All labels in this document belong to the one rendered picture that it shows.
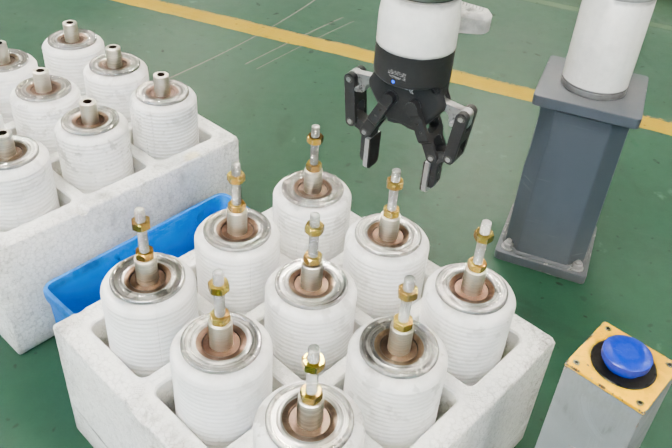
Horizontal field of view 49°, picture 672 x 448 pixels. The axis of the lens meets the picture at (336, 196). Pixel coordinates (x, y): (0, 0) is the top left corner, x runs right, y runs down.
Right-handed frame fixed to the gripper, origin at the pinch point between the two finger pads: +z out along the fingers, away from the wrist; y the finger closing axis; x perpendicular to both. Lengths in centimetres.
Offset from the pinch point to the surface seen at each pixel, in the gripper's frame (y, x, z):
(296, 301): -2.1, -15.0, 9.2
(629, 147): 12, 83, 35
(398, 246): 1.8, -1.3, 9.4
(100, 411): -17.3, -29.0, 23.6
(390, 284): 2.7, -3.9, 12.6
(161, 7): -109, 73, 36
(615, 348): 26.3, -10.1, 1.5
